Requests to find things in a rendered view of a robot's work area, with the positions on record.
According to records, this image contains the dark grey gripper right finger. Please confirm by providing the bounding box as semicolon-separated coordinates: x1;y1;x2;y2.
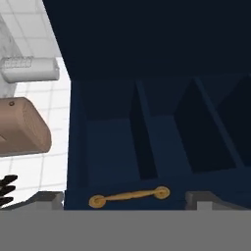
184;191;247;211

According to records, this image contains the gold cabinet handle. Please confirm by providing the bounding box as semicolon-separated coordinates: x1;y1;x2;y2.
88;185;172;209

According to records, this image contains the dark blue cabinet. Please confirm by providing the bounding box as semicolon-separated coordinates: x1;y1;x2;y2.
42;0;251;81

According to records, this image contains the wooden knife block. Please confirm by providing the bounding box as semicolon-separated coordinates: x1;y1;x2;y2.
0;96;53;158

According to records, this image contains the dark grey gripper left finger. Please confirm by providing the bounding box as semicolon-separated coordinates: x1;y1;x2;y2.
11;191;65;211

